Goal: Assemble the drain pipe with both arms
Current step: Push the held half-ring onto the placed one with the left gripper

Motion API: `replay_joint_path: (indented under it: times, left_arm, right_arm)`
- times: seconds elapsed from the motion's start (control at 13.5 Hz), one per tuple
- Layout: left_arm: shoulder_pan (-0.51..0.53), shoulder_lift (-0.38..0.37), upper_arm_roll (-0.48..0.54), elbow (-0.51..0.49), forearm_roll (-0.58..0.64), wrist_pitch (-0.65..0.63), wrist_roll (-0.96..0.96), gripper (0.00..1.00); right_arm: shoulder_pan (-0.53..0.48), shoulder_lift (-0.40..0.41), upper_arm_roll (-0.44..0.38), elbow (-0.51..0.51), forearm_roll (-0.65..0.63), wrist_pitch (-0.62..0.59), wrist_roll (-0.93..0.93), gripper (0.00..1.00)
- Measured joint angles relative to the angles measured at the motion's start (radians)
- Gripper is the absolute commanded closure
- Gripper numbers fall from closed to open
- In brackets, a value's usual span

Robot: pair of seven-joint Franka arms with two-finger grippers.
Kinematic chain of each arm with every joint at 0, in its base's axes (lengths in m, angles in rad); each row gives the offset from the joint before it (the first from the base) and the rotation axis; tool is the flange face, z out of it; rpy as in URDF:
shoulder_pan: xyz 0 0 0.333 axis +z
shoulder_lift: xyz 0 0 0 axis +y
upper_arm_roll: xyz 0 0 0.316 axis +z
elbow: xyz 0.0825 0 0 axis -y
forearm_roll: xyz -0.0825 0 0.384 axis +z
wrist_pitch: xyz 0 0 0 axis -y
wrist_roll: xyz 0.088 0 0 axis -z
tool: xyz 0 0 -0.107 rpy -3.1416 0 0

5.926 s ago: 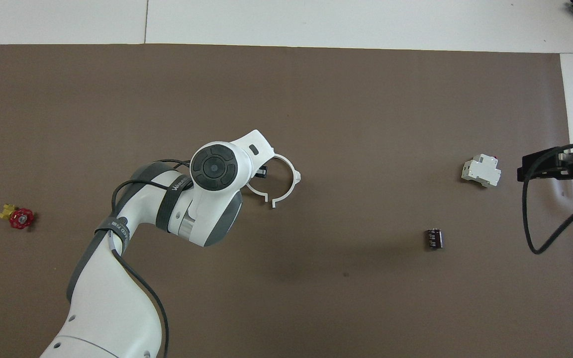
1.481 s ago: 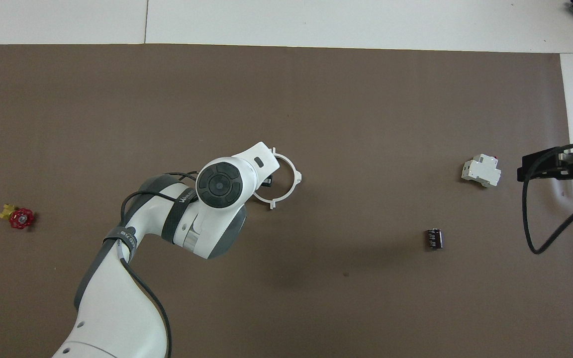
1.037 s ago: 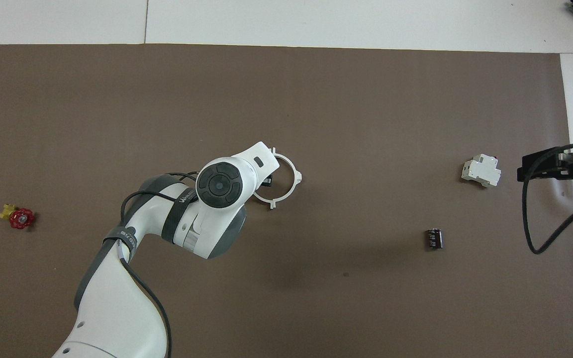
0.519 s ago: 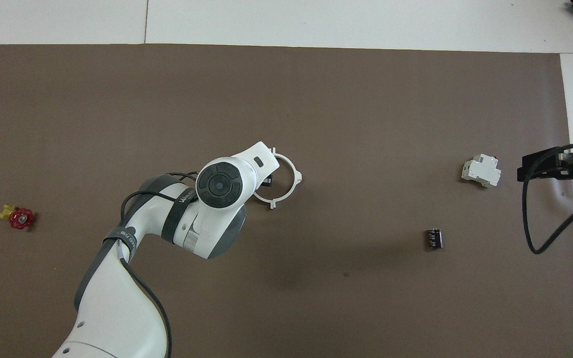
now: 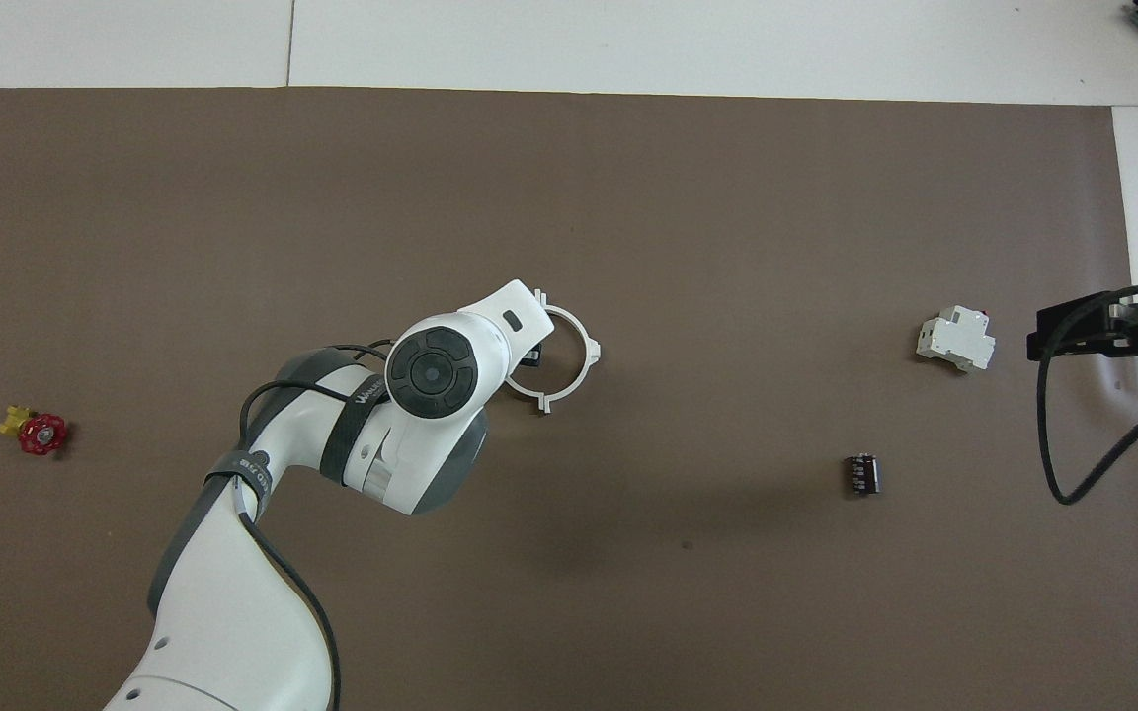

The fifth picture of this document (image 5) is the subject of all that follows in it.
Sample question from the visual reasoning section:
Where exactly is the white plastic ring clamp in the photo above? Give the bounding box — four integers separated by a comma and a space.
504, 288, 604, 417

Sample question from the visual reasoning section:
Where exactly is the white circuit breaker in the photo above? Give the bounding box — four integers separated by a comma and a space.
915, 305, 998, 375

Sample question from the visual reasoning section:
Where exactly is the small dark ribbed part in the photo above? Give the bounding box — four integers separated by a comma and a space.
843, 451, 883, 498

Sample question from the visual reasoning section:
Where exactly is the red handwheel yellow valve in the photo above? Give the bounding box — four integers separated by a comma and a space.
0, 404, 70, 457

